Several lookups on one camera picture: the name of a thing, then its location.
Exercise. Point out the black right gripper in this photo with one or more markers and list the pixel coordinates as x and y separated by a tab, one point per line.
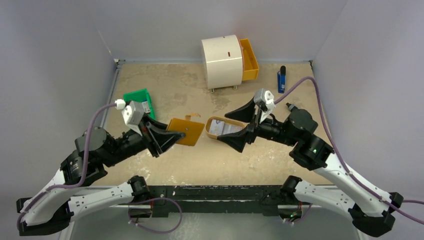
257	122

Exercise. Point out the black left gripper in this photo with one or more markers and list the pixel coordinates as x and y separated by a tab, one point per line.
156	138

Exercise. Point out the yellow leather card holder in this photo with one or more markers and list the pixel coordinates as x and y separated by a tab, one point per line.
191	129

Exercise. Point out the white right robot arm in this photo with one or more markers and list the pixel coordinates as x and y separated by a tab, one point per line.
369	208

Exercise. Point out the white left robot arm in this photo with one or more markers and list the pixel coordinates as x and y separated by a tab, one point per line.
57	204

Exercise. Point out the card pack in bin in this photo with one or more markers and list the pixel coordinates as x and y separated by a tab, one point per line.
146	107

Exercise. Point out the tan oval tray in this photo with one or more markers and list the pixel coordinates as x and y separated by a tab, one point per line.
231	126

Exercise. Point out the green plastic bin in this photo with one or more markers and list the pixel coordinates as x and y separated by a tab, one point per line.
141	96

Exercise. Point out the small black knob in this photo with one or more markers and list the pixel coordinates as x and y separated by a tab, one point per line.
290	106

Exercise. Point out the yellow open drawer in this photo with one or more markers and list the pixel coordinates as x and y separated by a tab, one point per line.
250	64

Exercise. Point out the blue black marker tool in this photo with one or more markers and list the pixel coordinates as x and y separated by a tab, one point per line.
281	79

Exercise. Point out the cream round drawer cabinet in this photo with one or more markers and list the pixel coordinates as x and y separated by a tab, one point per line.
223	61

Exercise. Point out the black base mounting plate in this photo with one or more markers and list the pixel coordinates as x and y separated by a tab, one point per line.
267	200

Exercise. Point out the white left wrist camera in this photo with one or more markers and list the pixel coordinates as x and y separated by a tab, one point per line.
132	113

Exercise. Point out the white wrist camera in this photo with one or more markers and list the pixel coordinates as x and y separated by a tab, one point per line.
264	99
132	113

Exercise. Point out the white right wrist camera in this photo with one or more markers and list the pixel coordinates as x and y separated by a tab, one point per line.
264	99

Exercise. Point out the aluminium frame rail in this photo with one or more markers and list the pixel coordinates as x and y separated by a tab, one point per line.
178	89

